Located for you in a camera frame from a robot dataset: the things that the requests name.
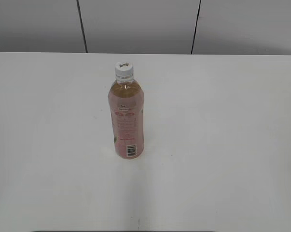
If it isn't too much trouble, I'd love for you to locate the pink label tea bottle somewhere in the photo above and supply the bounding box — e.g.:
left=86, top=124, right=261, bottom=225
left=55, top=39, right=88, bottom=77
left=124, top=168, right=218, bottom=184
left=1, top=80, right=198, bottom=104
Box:
left=108, top=77, right=144, bottom=159

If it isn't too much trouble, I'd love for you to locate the white bottle cap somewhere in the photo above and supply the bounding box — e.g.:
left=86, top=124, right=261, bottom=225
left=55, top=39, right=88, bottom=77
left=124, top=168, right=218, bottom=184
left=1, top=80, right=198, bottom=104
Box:
left=115, top=61, right=134, bottom=76

